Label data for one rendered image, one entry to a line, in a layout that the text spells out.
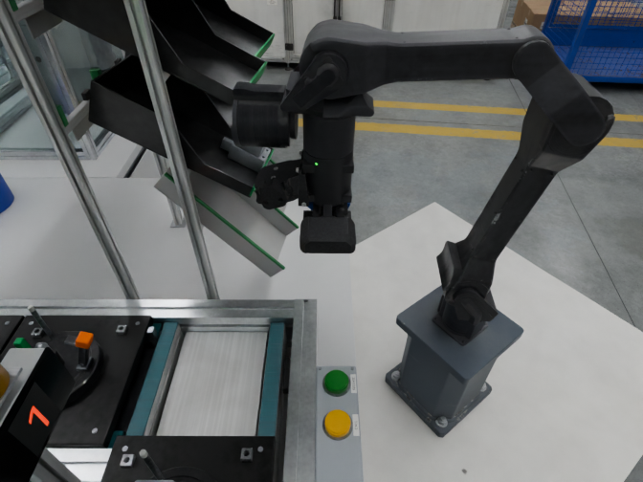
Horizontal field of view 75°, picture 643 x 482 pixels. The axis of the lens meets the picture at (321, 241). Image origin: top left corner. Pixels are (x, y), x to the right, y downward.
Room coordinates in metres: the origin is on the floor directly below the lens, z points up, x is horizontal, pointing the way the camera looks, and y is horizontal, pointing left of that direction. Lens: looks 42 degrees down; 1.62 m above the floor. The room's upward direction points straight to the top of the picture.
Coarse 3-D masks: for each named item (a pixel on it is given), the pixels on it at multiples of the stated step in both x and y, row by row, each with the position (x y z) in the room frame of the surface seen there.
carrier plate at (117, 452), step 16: (112, 448) 0.25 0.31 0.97; (128, 448) 0.25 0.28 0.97; (144, 448) 0.25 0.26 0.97; (160, 448) 0.25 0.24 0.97; (176, 448) 0.25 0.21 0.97; (192, 448) 0.25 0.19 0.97; (208, 448) 0.25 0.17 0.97; (224, 448) 0.25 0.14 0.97; (240, 448) 0.25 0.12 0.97; (256, 448) 0.25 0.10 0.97; (272, 448) 0.25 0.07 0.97; (112, 464) 0.23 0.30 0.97; (144, 464) 0.23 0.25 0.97; (160, 464) 0.23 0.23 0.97; (176, 464) 0.23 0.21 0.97; (192, 464) 0.23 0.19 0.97; (208, 464) 0.23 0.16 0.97; (224, 464) 0.23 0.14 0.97; (240, 464) 0.23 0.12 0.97; (256, 464) 0.23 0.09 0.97; (272, 464) 0.23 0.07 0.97; (112, 480) 0.21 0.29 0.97; (128, 480) 0.21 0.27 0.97; (224, 480) 0.21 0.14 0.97; (240, 480) 0.21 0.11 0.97; (256, 480) 0.21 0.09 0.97; (272, 480) 0.21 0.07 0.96
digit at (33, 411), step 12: (36, 384) 0.21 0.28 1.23; (36, 396) 0.20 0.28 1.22; (24, 408) 0.19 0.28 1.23; (36, 408) 0.20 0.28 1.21; (48, 408) 0.20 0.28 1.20; (24, 420) 0.18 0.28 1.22; (36, 420) 0.19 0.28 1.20; (48, 420) 0.20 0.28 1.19; (12, 432) 0.17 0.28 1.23; (24, 432) 0.17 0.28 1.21; (36, 432) 0.18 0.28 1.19; (48, 432) 0.19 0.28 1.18; (24, 444) 0.17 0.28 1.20; (36, 444) 0.17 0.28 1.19
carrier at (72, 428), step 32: (32, 320) 0.48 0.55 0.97; (64, 320) 0.48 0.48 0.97; (96, 320) 0.48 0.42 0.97; (128, 320) 0.48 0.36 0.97; (64, 352) 0.40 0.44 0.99; (96, 352) 0.40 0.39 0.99; (128, 352) 0.42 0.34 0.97; (96, 384) 0.35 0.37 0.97; (128, 384) 0.36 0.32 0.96; (64, 416) 0.30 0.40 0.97; (96, 416) 0.30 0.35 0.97; (64, 448) 0.26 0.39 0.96; (96, 448) 0.26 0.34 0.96
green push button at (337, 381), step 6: (330, 372) 0.38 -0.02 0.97; (336, 372) 0.38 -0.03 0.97; (342, 372) 0.38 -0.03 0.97; (330, 378) 0.37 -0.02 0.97; (336, 378) 0.37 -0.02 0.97; (342, 378) 0.37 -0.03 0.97; (330, 384) 0.35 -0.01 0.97; (336, 384) 0.35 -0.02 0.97; (342, 384) 0.35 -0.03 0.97; (330, 390) 0.35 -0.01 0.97; (336, 390) 0.34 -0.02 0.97; (342, 390) 0.34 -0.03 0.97
